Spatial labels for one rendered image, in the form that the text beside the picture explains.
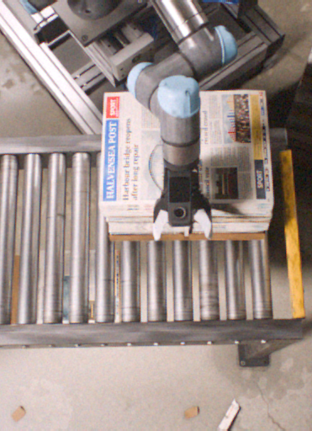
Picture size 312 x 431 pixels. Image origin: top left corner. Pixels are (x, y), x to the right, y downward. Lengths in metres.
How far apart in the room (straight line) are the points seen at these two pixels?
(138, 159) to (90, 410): 1.21
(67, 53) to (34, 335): 1.29
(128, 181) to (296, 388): 1.25
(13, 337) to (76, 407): 0.82
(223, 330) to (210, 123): 0.49
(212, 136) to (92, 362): 1.20
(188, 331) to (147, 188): 0.39
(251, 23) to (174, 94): 1.44
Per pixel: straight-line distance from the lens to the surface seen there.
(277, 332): 1.50
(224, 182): 1.31
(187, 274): 1.51
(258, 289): 1.51
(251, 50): 2.43
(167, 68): 1.18
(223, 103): 1.40
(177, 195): 1.16
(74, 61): 2.45
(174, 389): 2.28
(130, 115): 1.39
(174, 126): 1.10
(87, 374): 2.31
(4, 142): 1.68
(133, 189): 1.30
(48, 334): 1.52
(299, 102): 2.05
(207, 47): 1.20
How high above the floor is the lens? 2.28
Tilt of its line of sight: 73 degrees down
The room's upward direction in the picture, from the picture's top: 9 degrees counter-clockwise
